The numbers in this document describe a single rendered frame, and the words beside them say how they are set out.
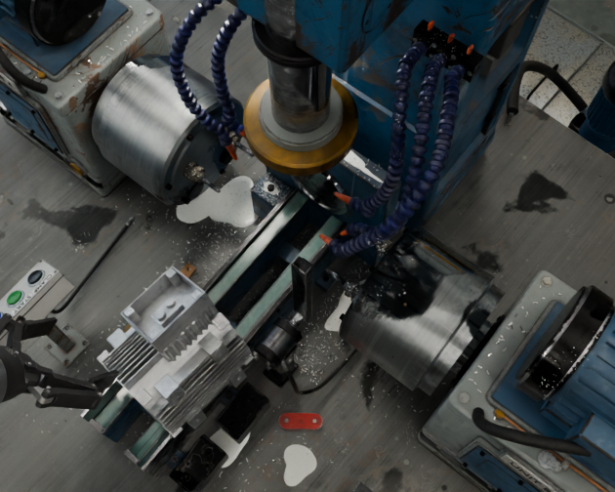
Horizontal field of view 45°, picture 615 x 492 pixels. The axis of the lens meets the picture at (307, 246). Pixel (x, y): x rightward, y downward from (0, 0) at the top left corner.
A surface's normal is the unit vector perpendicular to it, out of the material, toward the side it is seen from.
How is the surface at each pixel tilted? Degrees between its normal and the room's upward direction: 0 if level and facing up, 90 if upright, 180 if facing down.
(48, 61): 0
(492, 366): 0
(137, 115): 28
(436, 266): 17
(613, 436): 0
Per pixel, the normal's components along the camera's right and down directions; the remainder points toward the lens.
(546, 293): 0.00, -0.39
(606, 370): -0.24, -0.08
